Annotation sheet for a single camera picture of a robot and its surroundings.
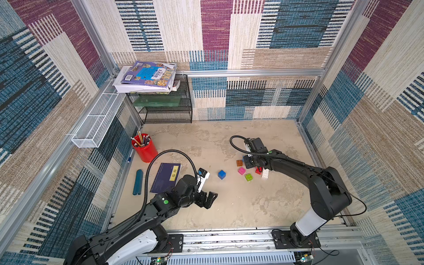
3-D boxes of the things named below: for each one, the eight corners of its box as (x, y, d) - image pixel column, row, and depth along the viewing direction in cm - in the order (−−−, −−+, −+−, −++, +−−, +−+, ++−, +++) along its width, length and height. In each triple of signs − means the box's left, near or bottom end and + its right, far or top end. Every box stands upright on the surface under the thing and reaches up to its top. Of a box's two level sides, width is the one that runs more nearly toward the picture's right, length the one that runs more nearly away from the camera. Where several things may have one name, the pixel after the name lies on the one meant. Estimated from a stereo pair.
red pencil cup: (137, 159, 104) (126, 142, 91) (147, 148, 109) (138, 131, 96) (150, 165, 101) (141, 149, 88) (160, 154, 106) (152, 136, 93)
